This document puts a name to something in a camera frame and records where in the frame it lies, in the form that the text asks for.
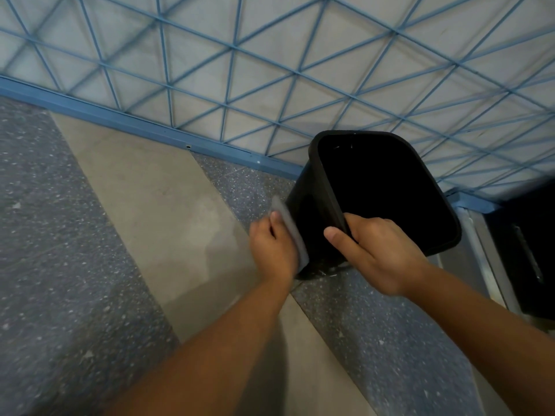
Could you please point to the person's right thumb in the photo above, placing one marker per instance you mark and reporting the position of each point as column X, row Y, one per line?
column 340, row 243

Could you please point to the person's right hand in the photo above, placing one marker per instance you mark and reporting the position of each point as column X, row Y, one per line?
column 383, row 259

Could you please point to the blue metal lattice fence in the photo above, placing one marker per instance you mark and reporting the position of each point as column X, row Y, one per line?
column 277, row 64

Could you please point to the person's left forearm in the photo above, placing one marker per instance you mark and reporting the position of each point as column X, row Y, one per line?
column 216, row 355

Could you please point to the black plastic waste bin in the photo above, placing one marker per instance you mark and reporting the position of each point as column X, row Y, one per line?
column 381, row 186

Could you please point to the person's left hand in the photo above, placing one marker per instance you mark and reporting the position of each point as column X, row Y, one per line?
column 272, row 255

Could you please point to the grey cleaning pad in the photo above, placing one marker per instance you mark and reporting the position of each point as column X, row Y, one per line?
column 295, row 238

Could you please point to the grey metal floor rail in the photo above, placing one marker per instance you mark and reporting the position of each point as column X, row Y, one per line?
column 485, row 255

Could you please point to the person's right forearm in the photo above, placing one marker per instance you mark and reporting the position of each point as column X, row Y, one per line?
column 490, row 337

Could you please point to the person's left thumb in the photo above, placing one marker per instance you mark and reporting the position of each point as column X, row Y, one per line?
column 277, row 224

